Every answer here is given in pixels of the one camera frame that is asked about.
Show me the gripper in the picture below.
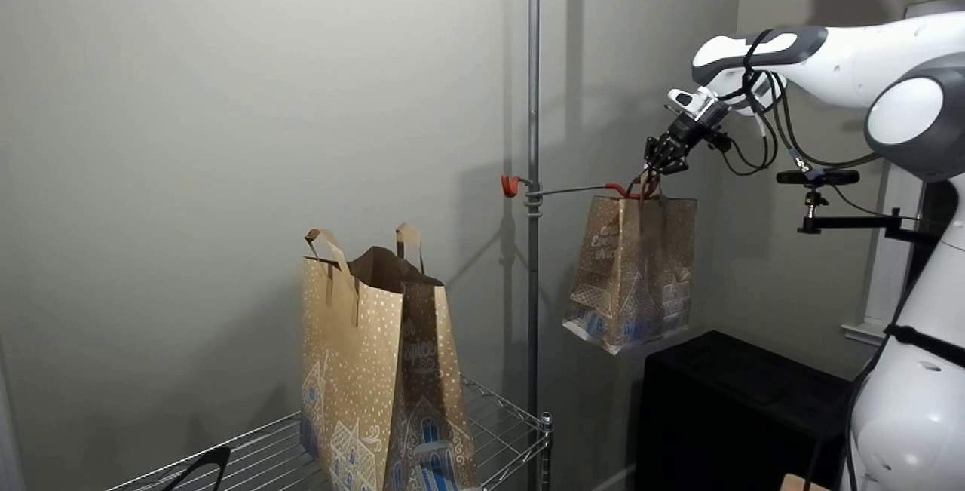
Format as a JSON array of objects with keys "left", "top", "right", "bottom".
[{"left": 644, "top": 115, "right": 716, "bottom": 177}]

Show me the small brown paper gift bag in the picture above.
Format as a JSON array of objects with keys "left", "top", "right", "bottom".
[{"left": 562, "top": 182, "right": 698, "bottom": 357}]

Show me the metal hook with red tip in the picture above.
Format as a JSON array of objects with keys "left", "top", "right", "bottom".
[{"left": 501, "top": 174, "right": 636, "bottom": 201}]

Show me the tall metal pole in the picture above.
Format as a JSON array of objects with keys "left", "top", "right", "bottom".
[{"left": 507, "top": 0, "right": 542, "bottom": 418}]

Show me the black cabinet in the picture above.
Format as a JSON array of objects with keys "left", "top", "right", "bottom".
[{"left": 636, "top": 330, "right": 858, "bottom": 491}]

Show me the large brown paper gift bag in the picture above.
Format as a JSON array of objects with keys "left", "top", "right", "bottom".
[{"left": 300, "top": 222, "right": 483, "bottom": 491}]

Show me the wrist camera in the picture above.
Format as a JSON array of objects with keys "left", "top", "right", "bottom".
[{"left": 664, "top": 87, "right": 715, "bottom": 120}]

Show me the camera on mount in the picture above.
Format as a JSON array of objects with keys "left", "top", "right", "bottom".
[{"left": 776, "top": 167, "right": 925, "bottom": 244}]

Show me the wire shelf rack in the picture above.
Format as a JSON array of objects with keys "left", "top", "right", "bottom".
[{"left": 106, "top": 373, "right": 555, "bottom": 491}]

